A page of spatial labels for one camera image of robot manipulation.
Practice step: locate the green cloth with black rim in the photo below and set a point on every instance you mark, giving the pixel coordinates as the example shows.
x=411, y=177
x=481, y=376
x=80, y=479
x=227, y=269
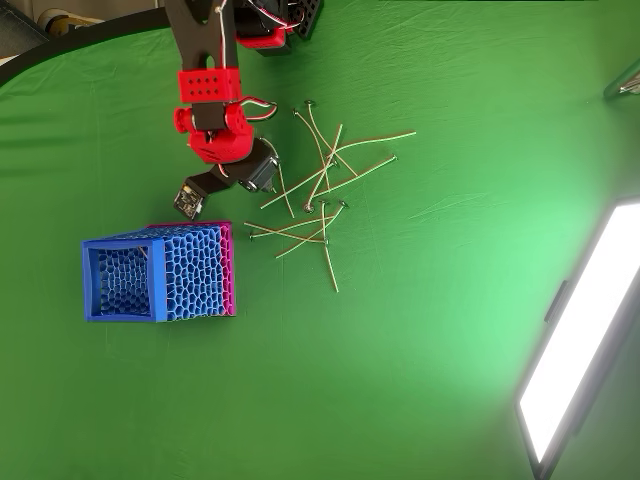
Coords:
x=350, y=375

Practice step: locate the dark grey chair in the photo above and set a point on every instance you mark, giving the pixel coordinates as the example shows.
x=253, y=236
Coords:
x=17, y=25

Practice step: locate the white and yellow shoe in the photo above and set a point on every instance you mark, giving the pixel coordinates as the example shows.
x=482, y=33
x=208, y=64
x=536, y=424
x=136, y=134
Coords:
x=62, y=21

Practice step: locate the candle wick with metal disc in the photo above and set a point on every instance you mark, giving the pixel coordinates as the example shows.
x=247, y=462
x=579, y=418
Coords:
x=308, y=207
x=270, y=229
x=252, y=235
x=310, y=103
x=344, y=204
x=287, y=202
x=290, y=191
x=332, y=270
x=380, y=139
x=370, y=170
x=143, y=252
x=297, y=113

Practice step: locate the metal stand pole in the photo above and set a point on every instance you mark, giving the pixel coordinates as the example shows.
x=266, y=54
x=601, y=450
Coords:
x=617, y=85

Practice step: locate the blue and pink lattice box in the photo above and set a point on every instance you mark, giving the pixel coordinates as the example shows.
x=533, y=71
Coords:
x=195, y=270

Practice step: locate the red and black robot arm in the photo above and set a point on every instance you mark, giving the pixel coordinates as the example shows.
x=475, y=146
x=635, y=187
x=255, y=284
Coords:
x=200, y=40

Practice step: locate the bright LED light panel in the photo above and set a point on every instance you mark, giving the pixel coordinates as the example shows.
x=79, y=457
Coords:
x=575, y=325

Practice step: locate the small camera on black bracket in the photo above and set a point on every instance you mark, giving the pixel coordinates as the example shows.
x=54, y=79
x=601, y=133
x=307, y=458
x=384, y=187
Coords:
x=189, y=200

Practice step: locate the black perforated base block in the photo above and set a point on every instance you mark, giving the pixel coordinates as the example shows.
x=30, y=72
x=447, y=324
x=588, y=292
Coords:
x=310, y=20

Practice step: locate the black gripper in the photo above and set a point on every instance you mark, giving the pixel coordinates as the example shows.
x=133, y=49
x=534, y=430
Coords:
x=258, y=173

